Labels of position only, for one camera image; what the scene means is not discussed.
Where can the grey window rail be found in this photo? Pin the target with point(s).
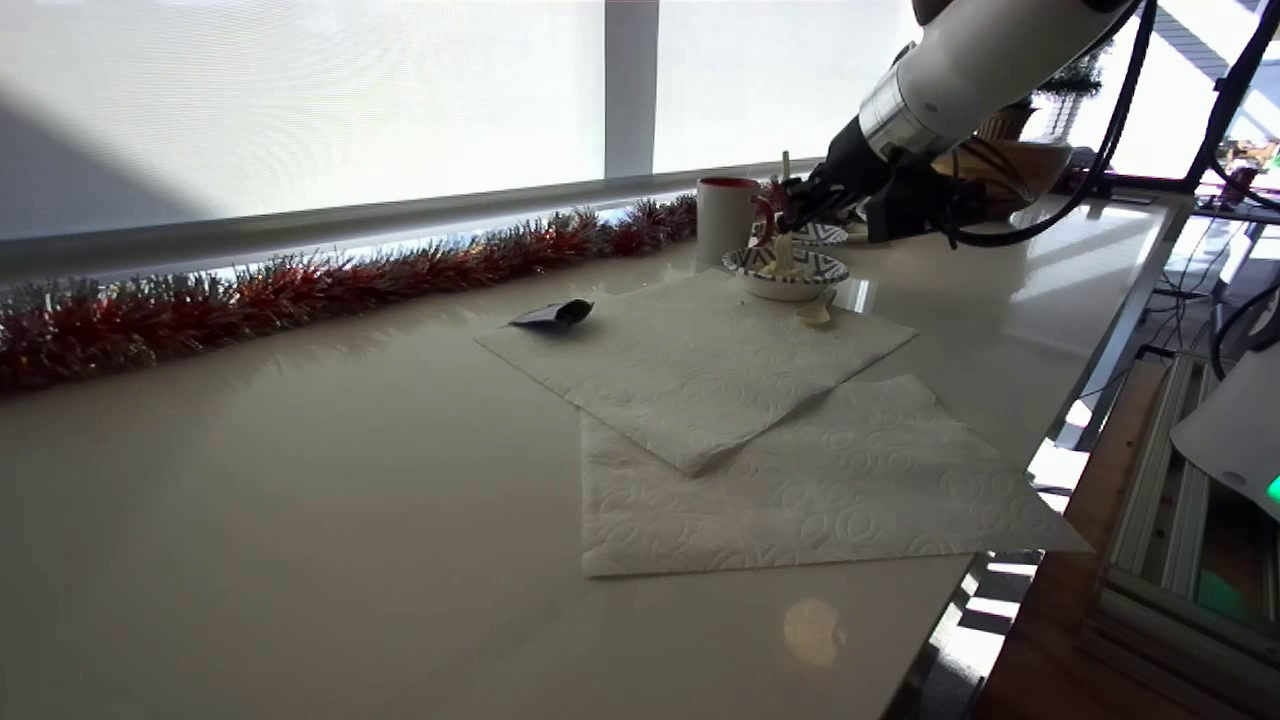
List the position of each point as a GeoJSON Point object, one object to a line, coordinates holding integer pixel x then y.
{"type": "Point", "coordinates": [332, 222]}

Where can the small dark wrapper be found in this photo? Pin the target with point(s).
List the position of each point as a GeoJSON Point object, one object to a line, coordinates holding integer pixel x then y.
{"type": "Point", "coordinates": [555, 318]}

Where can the white paper napkin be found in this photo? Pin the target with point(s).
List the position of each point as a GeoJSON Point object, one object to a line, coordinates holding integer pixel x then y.
{"type": "Point", "coordinates": [855, 492]}
{"type": "Point", "coordinates": [695, 375]}

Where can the red silver tinsel garland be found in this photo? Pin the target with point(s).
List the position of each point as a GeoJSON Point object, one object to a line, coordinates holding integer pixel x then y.
{"type": "Point", "coordinates": [266, 301]}

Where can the grey window post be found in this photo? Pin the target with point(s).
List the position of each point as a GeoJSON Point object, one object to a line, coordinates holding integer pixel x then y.
{"type": "Point", "coordinates": [628, 83]}

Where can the metal and wood robot stand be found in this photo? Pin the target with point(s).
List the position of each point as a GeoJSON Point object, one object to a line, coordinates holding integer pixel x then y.
{"type": "Point", "coordinates": [1065, 601]}

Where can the white mug with red interior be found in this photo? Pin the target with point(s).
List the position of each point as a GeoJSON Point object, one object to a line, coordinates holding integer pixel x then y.
{"type": "Point", "coordinates": [725, 222]}

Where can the blue patterned bowl with popcorn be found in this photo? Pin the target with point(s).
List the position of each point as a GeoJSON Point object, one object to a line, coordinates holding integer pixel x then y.
{"type": "Point", "coordinates": [802, 280]}

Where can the small beige food piece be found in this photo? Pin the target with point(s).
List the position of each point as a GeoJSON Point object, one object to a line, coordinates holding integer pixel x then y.
{"type": "Point", "coordinates": [820, 318]}

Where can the blue patterned bowl with chocolate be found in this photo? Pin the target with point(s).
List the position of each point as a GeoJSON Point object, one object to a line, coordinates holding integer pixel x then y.
{"type": "Point", "coordinates": [830, 238]}

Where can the large wooden bowl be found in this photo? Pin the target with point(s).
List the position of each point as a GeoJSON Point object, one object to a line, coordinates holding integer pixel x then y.
{"type": "Point", "coordinates": [1035, 174]}

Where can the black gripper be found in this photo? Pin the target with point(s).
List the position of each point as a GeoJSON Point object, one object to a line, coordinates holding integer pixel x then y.
{"type": "Point", "coordinates": [875, 174]}

